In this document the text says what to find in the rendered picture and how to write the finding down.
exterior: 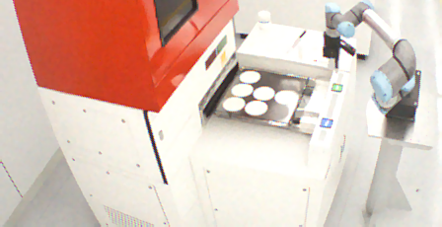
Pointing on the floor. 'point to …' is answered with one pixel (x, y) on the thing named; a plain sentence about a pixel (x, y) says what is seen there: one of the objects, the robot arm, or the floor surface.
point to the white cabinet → (270, 189)
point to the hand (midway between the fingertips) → (337, 71)
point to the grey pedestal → (391, 192)
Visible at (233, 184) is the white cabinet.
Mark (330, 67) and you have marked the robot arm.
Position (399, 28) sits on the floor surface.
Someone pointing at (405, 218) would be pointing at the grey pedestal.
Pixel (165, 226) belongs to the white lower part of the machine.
